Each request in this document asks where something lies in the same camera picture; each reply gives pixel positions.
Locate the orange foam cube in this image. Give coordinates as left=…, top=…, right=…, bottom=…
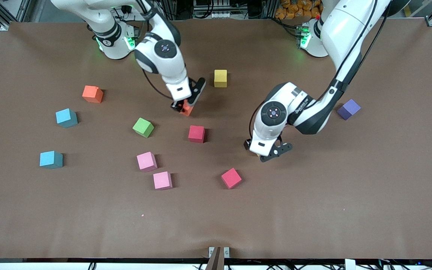
left=82, top=85, right=104, bottom=104
left=178, top=98, right=196, bottom=117

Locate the red foam cube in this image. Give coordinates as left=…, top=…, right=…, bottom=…
left=188, top=125, right=206, bottom=143
left=221, top=168, right=242, bottom=189

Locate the green foam cube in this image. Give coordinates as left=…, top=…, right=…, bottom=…
left=132, top=117, right=155, bottom=138

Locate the yellow foam cube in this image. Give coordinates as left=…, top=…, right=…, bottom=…
left=214, top=69, right=228, bottom=88

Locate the pink foam cube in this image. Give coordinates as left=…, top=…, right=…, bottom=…
left=136, top=151, right=158, bottom=173
left=153, top=171, right=173, bottom=191

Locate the brown table cover mat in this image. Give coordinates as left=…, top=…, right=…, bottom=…
left=0, top=18, right=432, bottom=260

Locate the white power strip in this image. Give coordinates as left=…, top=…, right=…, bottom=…
left=193, top=10, right=240, bottom=19

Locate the purple foam cube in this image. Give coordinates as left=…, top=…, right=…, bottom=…
left=337, top=99, right=362, bottom=121

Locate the blue foam cube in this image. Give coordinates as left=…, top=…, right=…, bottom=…
left=55, top=108, right=78, bottom=128
left=39, top=151, right=63, bottom=169

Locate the pile of orange objects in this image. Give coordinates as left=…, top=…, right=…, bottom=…
left=275, top=0, right=322, bottom=20

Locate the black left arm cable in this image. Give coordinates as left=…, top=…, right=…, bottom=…
left=248, top=0, right=391, bottom=141

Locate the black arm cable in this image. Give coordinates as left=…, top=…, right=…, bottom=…
left=248, top=0, right=391, bottom=141
left=141, top=0, right=174, bottom=101

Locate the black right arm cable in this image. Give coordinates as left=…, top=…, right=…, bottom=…
left=141, top=0, right=174, bottom=101

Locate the small metal bracket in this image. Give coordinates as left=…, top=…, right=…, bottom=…
left=208, top=246, right=230, bottom=258

